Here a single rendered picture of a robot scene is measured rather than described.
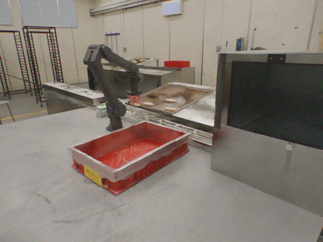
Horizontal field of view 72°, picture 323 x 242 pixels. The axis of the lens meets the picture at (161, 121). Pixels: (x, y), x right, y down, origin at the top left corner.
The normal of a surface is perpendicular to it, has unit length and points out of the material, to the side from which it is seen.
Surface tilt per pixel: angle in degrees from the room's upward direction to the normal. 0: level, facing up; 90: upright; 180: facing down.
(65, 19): 90
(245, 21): 90
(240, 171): 90
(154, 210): 0
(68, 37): 90
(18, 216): 0
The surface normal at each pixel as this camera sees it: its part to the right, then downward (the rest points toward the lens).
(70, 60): 0.70, 0.22
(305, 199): -0.71, 0.23
